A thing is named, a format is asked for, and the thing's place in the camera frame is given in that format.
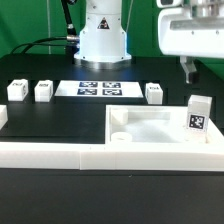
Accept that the white U-shaped obstacle fence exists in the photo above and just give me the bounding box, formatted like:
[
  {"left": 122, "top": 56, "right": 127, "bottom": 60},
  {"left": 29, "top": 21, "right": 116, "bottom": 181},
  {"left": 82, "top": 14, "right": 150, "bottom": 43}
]
[{"left": 0, "top": 104, "right": 224, "bottom": 172}]

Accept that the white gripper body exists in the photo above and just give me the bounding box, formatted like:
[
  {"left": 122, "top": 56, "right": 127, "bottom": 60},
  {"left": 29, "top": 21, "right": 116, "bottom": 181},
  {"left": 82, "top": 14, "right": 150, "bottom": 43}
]
[{"left": 158, "top": 6, "right": 224, "bottom": 58}]

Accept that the white sheet with markers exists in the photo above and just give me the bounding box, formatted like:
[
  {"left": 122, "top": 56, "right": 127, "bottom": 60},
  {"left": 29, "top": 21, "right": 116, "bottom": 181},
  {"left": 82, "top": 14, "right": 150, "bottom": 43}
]
[{"left": 55, "top": 80, "right": 143, "bottom": 98}]

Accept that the black cable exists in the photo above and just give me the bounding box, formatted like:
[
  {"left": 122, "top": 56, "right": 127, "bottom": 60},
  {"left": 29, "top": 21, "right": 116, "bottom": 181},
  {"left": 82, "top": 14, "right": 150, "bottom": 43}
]
[{"left": 9, "top": 0, "right": 81, "bottom": 55}]

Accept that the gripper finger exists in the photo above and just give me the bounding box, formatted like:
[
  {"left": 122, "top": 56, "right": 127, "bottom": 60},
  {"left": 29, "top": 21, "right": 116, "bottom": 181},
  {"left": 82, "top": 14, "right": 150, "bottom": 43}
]
[{"left": 180, "top": 56, "right": 197, "bottom": 84}]

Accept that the white square table top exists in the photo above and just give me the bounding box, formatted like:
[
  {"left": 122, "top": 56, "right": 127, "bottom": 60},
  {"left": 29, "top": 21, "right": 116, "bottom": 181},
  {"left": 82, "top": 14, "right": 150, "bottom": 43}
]
[{"left": 104, "top": 105, "right": 214, "bottom": 145}]

